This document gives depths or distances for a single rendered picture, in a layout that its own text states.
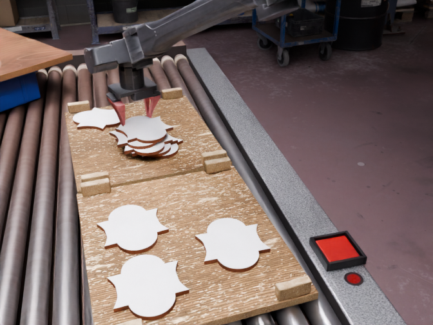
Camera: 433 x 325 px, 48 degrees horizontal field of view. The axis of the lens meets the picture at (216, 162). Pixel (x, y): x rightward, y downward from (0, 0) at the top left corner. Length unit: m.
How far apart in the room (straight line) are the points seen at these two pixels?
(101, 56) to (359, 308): 0.72
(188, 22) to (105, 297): 0.51
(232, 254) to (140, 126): 0.47
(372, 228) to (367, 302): 1.67
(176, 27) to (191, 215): 0.36
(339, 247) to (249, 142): 0.44
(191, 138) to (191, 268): 0.46
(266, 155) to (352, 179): 1.68
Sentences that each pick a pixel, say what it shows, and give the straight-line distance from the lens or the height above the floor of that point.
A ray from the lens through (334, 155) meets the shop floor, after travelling 3.06.
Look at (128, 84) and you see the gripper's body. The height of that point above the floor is 1.09.
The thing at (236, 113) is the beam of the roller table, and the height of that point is 0.91.
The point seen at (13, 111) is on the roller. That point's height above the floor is 0.92.
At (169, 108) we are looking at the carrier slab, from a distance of 1.39.
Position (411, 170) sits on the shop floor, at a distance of 3.03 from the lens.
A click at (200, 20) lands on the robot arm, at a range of 0.93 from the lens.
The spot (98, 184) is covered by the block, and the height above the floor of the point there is 0.96.
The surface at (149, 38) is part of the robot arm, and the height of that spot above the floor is 1.22.
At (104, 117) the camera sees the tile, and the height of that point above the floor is 0.95.
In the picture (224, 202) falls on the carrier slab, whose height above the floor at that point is 0.94.
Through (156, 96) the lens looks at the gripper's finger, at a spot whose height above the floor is 1.05.
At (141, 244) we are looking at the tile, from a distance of 0.89.
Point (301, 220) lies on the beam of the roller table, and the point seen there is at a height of 0.92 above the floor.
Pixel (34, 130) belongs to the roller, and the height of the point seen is 0.92.
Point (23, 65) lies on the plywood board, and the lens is 1.52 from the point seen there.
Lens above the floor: 1.52
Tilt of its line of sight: 31 degrees down
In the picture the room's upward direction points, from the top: 1 degrees counter-clockwise
